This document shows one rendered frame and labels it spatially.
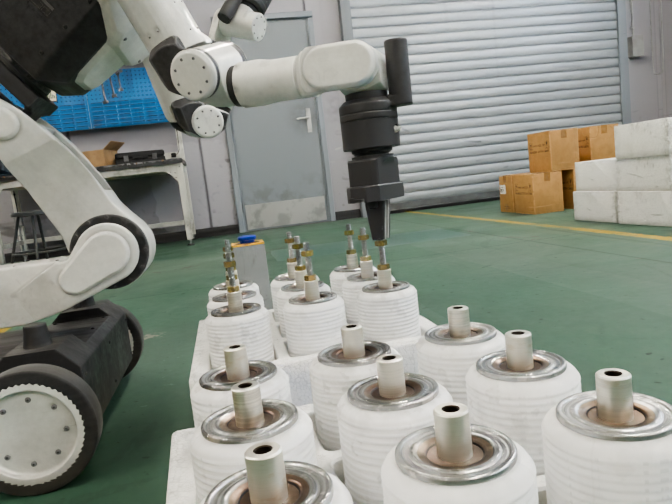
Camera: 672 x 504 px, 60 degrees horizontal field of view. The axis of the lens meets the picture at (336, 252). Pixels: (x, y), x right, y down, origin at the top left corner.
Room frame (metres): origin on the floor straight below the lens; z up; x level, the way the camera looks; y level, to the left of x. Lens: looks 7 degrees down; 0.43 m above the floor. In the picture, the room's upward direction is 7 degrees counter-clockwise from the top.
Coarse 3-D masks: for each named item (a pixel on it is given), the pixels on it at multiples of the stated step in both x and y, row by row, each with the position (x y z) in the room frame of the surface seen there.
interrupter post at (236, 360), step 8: (240, 344) 0.56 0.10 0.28; (224, 352) 0.54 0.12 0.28; (232, 352) 0.54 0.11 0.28; (240, 352) 0.54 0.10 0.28; (232, 360) 0.54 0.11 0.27; (240, 360) 0.54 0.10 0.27; (232, 368) 0.54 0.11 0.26; (240, 368) 0.54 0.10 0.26; (248, 368) 0.55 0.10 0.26; (232, 376) 0.54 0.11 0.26; (240, 376) 0.54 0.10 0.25; (248, 376) 0.55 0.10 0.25
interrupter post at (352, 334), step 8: (344, 328) 0.57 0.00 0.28; (352, 328) 0.57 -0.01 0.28; (360, 328) 0.57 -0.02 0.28; (344, 336) 0.57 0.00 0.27; (352, 336) 0.57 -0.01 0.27; (360, 336) 0.57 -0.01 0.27; (344, 344) 0.57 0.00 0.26; (352, 344) 0.57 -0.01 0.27; (360, 344) 0.57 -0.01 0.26; (344, 352) 0.57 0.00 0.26; (352, 352) 0.57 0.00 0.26; (360, 352) 0.57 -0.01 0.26
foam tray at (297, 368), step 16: (272, 320) 1.08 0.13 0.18; (272, 336) 0.96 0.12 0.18; (208, 352) 0.91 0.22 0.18; (400, 352) 0.83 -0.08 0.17; (416, 352) 0.83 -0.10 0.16; (192, 368) 0.83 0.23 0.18; (208, 368) 0.82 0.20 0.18; (288, 368) 0.80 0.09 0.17; (304, 368) 0.80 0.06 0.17; (416, 368) 0.83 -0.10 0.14; (192, 384) 0.78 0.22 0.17; (304, 384) 0.80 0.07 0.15; (304, 400) 0.80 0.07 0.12
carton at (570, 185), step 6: (564, 174) 4.46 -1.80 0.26; (570, 174) 4.38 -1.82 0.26; (564, 180) 4.46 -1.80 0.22; (570, 180) 4.39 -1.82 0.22; (564, 186) 4.47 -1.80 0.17; (570, 186) 4.39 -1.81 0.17; (564, 192) 4.47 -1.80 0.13; (570, 192) 4.40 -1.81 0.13; (564, 198) 4.48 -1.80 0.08; (570, 198) 4.40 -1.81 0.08; (564, 204) 4.48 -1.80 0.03; (570, 204) 4.41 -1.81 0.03
